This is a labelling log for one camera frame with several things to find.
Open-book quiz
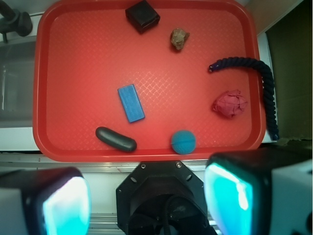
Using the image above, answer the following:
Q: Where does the black oblong stone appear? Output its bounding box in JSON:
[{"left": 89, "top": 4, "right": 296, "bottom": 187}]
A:
[{"left": 95, "top": 127, "right": 137, "bottom": 152}]

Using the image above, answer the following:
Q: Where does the brown rock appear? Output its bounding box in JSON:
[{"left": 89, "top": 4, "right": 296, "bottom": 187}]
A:
[{"left": 170, "top": 28, "right": 190, "bottom": 50}]

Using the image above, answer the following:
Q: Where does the black clamp knob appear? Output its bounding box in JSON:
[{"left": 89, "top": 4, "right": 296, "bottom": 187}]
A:
[{"left": 0, "top": 0, "right": 33, "bottom": 43}]

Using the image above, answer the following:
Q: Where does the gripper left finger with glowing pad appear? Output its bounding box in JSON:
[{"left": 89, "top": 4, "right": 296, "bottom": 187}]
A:
[{"left": 0, "top": 167, "right": 91, "bottom": 235}]

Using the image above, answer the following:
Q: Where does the blue ball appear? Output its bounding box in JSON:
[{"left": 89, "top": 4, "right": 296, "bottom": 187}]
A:
[{"left": 171, "top": 130, "right": 196, "bottom": 155}]

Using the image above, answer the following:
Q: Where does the red plastic tray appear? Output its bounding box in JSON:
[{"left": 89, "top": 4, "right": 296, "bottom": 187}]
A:
[{"left": 33, "top": 0, "right": 266, "bottom": 162}]

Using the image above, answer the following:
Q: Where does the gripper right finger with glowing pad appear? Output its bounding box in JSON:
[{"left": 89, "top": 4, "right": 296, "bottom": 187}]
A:
[{"left": 204, "top": 147, "right": 313, "bottom": 235}]

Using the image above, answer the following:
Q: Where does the crumpled pink paper ball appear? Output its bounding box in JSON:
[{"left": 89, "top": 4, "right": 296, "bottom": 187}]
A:
[{"left": 212, "top": 90, "right": 248, "bottom": 118}]

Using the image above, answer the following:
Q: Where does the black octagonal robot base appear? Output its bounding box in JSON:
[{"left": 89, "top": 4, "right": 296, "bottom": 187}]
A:
[{"left": 116, "top": 161, "right": 217, "bottom": 235}]

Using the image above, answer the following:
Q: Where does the blue rectangular sponge block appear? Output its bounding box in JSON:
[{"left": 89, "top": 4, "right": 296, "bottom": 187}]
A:
[{"left": 117, "top": 84, "right": 145, "bottom": 123}]

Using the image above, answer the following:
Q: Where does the black square box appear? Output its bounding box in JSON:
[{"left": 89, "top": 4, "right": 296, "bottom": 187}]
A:
[{"left": 125, "top": 0, "right": 160, "bottom": 33}]

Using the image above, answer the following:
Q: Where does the dark blue twisted rope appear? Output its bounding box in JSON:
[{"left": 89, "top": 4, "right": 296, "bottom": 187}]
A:
[{"left": 208, "top": 56, "right": 280, "bottom": 141}]

